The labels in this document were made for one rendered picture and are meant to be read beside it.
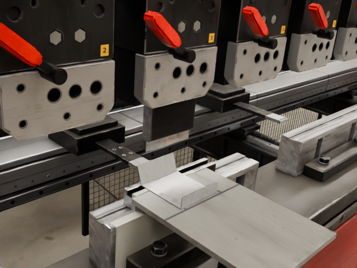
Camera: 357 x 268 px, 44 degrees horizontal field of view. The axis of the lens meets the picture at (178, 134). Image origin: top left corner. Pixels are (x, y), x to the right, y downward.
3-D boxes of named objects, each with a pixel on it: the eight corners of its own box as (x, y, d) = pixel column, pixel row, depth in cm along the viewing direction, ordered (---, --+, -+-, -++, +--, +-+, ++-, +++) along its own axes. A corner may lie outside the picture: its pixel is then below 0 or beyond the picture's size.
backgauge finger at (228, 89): (269, 132, 106) (272, 112, 104) (190, 102, 122) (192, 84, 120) (295, 122, 114) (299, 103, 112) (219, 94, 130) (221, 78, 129)
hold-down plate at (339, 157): (321, 182, 108) (323, 172, 107) (302, 174, 111) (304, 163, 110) (372, 152, 128) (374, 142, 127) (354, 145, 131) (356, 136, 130)
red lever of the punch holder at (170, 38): (161, 9, 53) (198, 55, 61) (139, 5, 56) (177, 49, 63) (153, 22, 53) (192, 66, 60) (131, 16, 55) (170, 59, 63)
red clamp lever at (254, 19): (258, 5, 67) (279, 43, 74) (237, 1, 69) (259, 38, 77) (253, 15, 66) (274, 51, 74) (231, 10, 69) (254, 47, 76)
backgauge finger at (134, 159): (125, 187, 76) (126, 161, 75) (47, 137, 93) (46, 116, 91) (174, 168, 85) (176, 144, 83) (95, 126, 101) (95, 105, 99)
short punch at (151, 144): (149, 154, 71) (152, 98, 68) (141, 150, 73) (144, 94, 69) (192, 140, 78) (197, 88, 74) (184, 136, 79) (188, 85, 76)
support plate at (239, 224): (266, 294, 54) (268, 287, 54) (131, 203, 71) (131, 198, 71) (335, 239, 67) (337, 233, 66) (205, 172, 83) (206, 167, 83)
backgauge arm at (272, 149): (284, 193, 129) (292, 149, 124) (142, 124, 170) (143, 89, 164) (298, 184, 135) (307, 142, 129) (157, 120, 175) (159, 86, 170)
